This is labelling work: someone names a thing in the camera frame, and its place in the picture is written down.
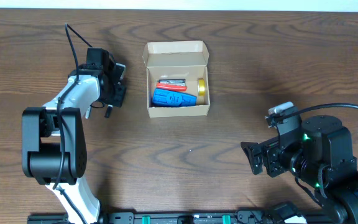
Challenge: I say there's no black whiteboard marker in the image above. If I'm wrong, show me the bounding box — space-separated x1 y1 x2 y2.
104 105 113 118

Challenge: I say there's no black cap Sharpie marker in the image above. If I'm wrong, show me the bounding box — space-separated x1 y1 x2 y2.
85 106 92 119

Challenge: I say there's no blue plastic tool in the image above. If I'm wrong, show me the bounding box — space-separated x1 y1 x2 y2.
152 88 197 107

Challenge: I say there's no red black stapler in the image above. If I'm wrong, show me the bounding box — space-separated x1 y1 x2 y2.
156 79 187 91

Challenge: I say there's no yellow tape roll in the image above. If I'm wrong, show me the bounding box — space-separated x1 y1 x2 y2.
197 78 206 96

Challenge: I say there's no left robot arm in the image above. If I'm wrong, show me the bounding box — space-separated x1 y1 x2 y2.
22 47 126 223

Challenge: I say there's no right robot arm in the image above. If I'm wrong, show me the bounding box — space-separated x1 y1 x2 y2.
241 102 358 223

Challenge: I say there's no open cardboard box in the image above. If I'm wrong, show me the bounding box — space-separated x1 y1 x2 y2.
142 40 210 118

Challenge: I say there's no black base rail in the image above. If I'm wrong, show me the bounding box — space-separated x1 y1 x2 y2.
27 210 333 224

